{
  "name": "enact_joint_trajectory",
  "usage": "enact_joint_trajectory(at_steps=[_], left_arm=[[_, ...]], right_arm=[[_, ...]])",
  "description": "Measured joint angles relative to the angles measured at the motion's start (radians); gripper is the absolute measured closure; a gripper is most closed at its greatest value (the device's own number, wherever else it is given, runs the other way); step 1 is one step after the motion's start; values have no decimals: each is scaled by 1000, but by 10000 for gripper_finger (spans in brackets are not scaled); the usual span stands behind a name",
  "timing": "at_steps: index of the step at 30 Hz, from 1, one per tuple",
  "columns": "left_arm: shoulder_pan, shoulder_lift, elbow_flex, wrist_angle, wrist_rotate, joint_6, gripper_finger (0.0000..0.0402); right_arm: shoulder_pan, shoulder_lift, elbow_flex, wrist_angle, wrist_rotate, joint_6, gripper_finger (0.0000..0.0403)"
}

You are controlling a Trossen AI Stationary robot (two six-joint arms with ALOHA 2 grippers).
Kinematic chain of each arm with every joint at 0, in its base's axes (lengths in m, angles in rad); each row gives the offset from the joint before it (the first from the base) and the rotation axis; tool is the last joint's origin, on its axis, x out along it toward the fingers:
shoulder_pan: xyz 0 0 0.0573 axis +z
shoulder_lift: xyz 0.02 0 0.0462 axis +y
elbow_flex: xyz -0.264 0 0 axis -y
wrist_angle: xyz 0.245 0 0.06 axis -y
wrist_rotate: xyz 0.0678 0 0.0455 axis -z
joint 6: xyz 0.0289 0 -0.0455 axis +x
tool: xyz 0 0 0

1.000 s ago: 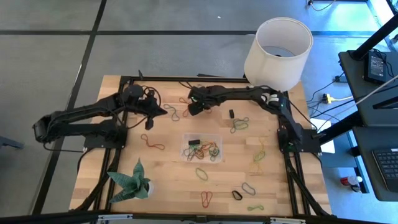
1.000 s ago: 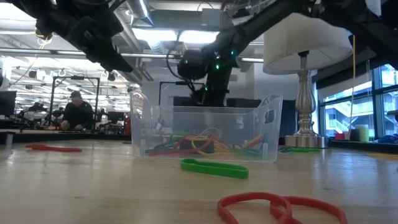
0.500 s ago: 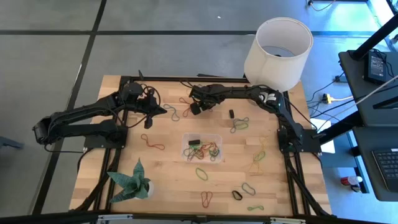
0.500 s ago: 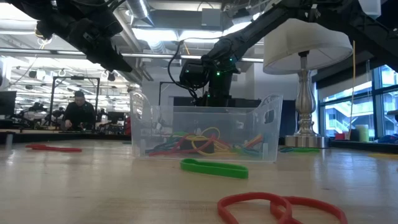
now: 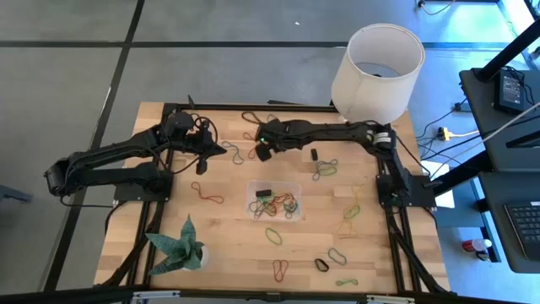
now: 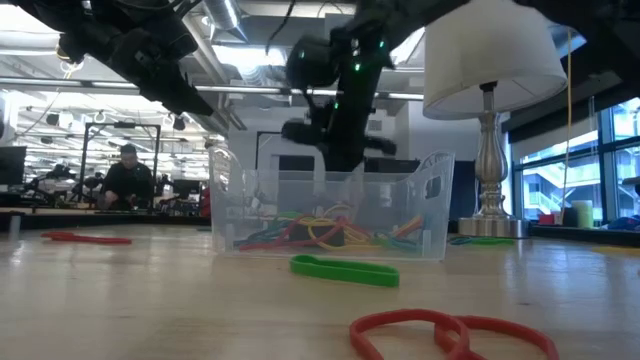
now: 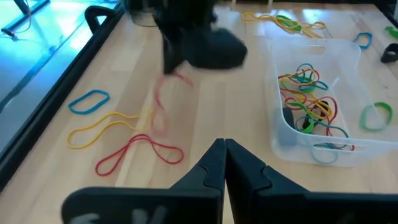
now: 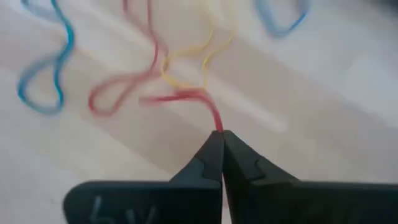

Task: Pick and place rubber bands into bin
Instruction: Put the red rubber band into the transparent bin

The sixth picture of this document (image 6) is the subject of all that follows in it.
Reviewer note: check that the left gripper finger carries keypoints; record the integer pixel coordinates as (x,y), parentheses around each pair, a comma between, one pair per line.
(187,85)
(167,97)

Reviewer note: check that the thin yellow rubber band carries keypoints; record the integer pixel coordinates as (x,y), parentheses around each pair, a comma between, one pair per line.
(345,245)

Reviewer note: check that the teal rubber band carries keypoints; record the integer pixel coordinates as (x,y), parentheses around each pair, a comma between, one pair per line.
(457,241)
(402,244)

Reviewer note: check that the wide green rubber band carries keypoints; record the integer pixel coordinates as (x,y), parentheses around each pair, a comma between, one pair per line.
(345,272)

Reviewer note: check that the blue rubber band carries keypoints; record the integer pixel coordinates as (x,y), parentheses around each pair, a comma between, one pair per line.
(255,239)

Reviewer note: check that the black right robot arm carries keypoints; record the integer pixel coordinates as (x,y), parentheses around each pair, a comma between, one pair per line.
(390,20)

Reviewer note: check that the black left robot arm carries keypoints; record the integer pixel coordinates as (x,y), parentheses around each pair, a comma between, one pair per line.
(40,10)

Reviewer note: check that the black wide rubber band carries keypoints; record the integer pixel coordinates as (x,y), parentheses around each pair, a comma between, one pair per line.
(305,235)

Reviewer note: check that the clear plastic bin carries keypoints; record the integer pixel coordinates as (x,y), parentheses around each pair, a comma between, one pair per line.
(230,200)

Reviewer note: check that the long ceiling light bar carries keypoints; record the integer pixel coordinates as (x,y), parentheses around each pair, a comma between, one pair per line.
(250,91)

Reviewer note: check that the person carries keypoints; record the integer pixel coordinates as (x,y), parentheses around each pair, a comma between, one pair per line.
(127,180)

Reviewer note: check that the red crates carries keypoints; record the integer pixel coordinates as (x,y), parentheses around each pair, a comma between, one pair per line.
(205,200)

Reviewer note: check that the white shade table lamp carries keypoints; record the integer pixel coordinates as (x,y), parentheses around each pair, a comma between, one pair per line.
(490,60)

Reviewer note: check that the black monitor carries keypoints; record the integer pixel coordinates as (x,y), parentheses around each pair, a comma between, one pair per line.
(12,165)

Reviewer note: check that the small red box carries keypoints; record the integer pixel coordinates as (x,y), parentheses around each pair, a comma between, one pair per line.
(546,219)

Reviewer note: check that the pale green cylinder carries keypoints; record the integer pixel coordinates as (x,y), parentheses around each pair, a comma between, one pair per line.
(582,215)

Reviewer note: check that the blue object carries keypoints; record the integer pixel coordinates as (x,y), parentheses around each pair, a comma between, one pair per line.
(625,224)

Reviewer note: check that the black gantry frame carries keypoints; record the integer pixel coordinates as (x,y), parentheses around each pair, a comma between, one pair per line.
(260,145)
(120,125)

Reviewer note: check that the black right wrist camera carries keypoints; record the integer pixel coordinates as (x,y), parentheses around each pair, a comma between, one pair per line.
(312,62)

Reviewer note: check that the silver ceiling duct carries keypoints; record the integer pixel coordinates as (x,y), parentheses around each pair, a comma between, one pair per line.
(225,15)

